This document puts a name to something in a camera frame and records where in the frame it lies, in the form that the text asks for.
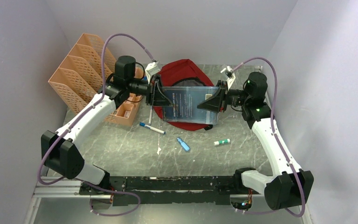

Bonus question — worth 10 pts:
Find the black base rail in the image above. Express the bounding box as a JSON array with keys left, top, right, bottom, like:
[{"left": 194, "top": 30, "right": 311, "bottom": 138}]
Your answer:
[{"left": 79, "top": 175, "right": 263, "bottom": 206}]

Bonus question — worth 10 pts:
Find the aluminium frame rail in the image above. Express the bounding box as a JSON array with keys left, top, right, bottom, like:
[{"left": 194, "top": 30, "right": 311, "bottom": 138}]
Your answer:
[{"left": 33, "top": 179, "right": 110, "bottom": 199}]

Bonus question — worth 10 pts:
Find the orange plastic desk organizer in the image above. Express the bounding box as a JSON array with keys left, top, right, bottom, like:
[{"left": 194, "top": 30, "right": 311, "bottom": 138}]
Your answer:
[{"left": 48, "top": 33, "right": 145, "bottom": 127}]

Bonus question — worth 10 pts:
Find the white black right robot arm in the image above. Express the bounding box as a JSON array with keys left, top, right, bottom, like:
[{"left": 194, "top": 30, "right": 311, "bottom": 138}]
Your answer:
[{"left": 197, "top": 71, "right": 314, "bottom": 211}]

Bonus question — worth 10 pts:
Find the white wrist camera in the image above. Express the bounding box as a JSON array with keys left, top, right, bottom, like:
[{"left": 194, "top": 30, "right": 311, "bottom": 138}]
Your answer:
[
  {"left": 220, "top": 65, "right": 236, "bottom": 90},
  {"left": 145, "top": 61, "right": 161, "bottom": 83}
]

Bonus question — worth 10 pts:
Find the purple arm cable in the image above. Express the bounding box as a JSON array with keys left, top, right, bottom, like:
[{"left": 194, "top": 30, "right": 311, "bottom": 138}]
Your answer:
[
  {"left": 228, "top": 56, "right": 306, "bottom": 217},
  {"left": 37, "top": 33, "right": 157, "bottom": 217}
]

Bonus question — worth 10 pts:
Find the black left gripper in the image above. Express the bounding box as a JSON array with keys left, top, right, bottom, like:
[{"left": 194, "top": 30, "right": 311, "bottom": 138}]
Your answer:
[{"left": 127, "top": 73, "right": 175, "bottom": 107}]

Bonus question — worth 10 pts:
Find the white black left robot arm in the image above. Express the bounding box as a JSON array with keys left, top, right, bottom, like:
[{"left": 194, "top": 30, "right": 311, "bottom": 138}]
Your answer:
[{"left": 41, "top": 56, "right": 173, "bottom": 194}]

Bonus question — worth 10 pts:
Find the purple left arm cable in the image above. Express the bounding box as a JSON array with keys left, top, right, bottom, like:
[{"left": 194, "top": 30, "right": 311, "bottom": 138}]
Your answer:
[{"left": 37, "top": 33, "right": 157, "bottom": 217}]

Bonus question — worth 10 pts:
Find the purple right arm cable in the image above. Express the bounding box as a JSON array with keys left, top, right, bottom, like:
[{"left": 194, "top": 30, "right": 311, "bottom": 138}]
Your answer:
[{"left": 228, "top": 56, "right": 306, "bottom": 217}]

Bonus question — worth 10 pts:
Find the blue white marker pen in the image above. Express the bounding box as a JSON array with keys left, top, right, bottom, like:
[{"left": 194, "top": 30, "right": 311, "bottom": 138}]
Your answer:
[{"left": 139, "top": 122, "right": 166, "bottom": 135}]

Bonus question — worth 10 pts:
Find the dark blue book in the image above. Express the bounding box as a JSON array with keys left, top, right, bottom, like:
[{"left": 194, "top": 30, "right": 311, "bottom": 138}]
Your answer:
[{"left": 162, "top": 86, "right": 218, "bottom": 125}]

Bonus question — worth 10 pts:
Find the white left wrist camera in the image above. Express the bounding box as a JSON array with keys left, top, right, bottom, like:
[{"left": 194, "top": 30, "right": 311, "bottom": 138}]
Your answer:
[{"left": 145, "top": 61, "right": 161, "bottom": 83}]

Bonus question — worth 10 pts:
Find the white green glue stick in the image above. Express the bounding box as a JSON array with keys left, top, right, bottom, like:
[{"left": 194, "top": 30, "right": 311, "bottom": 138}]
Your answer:
[{"left": 213, "top": 139, "right": 231, "bottom": 146}]

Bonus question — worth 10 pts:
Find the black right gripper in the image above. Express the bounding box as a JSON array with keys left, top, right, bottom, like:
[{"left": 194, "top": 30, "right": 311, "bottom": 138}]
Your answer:
[{"left": 197, "top": 80, "right": 250, "bottom": 113}]

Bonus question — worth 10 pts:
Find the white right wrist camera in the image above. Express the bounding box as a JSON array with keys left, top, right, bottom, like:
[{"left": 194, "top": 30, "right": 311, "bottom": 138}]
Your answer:
[{"left": 220, "top": 65, "right": 236, "bottom": 90}]

